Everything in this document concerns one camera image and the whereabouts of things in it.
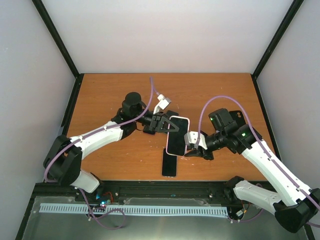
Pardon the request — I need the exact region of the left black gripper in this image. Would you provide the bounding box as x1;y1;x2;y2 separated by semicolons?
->
133;108;181;133

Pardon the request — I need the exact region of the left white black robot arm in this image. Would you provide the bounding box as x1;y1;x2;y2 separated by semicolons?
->
43;92;181;202

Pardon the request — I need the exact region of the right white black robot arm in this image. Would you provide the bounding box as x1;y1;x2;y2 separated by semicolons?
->
184;108;320;233

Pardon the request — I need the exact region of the black phone near front edge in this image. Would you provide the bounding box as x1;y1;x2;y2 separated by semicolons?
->
161;148;178;178

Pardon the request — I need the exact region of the empty black phone case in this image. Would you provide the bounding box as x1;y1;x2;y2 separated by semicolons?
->
229;110;246;127

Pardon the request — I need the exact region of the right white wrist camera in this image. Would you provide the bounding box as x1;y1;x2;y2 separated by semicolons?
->
183;131;208;150

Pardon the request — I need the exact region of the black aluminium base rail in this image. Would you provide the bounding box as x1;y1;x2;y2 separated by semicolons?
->
31;180;248;206

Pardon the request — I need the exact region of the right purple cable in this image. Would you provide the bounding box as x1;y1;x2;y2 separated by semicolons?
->
196;95;320;228

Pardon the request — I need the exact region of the light blue slotted cable duct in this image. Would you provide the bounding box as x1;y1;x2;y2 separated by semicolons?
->
38;203;228;218

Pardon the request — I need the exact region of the right black frame post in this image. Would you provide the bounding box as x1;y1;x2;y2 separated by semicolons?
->
251;0;306;80

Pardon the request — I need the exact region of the black frame post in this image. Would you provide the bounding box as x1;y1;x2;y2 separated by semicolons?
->
251;0;306;80
31;0;84;81

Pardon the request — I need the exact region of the left black frame post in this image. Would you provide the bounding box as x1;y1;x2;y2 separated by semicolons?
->
31;0;84;81

